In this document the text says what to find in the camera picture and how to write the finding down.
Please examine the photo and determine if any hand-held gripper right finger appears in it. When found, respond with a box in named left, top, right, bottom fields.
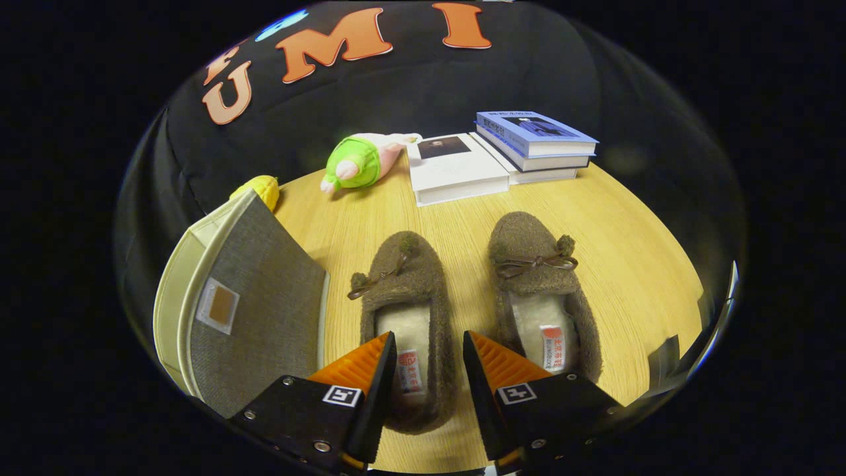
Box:
left=462, top=331, right=627, bottom=471

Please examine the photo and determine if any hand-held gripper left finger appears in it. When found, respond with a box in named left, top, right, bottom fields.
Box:
left=227, top=331, right=398, bottom=474

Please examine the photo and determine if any brown fuzzy slipper shoe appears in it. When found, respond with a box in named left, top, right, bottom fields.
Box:
left=346, top=230, right=459, bottom=436
left=487, top=211, right=604, bottom=385

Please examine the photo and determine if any grey fabric storage box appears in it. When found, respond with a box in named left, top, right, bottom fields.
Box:
left=153, top=188, right=332, bottom=419

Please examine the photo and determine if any black table clamp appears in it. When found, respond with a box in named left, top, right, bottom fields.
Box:
left=647, top=333, right=682, bottom=392

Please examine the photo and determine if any white book with portrait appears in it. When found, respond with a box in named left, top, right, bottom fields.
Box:
left=406, top=134, right=512, bottom=208

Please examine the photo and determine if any green and pink plush toy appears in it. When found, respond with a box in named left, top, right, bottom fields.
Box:
left=320, top=132, right=424, bottom=194

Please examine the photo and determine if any yellow plush toy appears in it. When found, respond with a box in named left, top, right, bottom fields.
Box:
left=229, top=175, right=281, bottom=213

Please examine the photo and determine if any dark-edged book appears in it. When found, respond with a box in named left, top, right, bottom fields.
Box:
left=475, top=124, right=592, bottom=173

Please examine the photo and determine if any blue cover book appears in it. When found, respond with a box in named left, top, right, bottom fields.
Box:
left=475, top=110, right=599, bottom=159

